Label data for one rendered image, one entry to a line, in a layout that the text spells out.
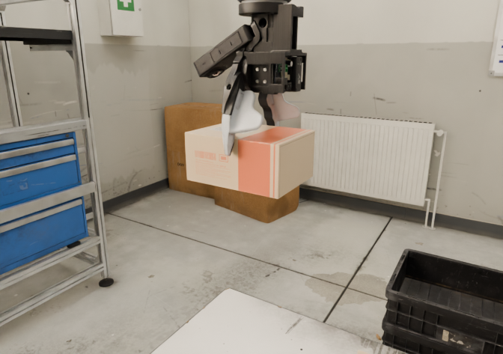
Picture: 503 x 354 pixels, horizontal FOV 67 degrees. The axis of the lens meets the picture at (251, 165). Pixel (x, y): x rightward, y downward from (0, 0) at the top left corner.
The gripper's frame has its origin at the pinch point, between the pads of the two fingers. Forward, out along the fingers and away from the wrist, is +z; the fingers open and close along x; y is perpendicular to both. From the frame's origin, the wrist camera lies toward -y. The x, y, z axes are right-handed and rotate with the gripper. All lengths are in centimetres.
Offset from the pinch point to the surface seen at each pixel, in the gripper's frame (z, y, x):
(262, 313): 40.3, -4.5, 12.7
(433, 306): 51, 26, 52
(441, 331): 58, 29, 53
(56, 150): 30, -139, 52
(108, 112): 31, -224, 151
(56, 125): 18, -137, 53
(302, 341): 40.3, 6.4, 9.6
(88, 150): 33, -138, 68
